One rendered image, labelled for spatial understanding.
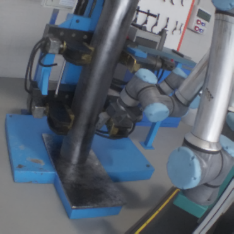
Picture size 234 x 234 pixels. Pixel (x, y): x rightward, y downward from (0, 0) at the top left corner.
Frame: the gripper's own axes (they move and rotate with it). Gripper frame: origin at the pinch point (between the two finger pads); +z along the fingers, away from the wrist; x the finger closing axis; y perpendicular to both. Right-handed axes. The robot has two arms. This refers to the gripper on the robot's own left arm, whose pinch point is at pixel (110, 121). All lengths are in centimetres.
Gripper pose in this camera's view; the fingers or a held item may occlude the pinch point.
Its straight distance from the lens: 130.6
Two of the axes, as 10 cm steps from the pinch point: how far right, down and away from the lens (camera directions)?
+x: -7.0, 2.2, -6.8
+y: -5.4, -7.9, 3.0
